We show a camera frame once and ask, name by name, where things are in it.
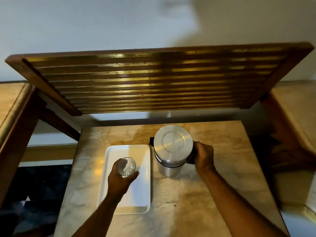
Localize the person's right hand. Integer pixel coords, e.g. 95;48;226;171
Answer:
192;141;216;174

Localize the person's left hand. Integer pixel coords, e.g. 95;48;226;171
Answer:
107;159;140;198

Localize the clear drinking glass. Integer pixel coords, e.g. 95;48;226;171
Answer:
117;157;137;178

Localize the stainless steel jug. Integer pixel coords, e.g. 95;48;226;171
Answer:
150;124;198;178

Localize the person's right forearm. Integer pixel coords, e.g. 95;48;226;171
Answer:
197;168;279;237

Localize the person's left forearm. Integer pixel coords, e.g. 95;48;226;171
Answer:
72;194;125;237

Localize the white rectangular tray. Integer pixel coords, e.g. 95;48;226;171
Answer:
96;145;151;215

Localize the wooden slatted shelf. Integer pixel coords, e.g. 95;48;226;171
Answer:
5;42;315;117

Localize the wooden side table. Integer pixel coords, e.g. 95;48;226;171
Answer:
0;82;80;208

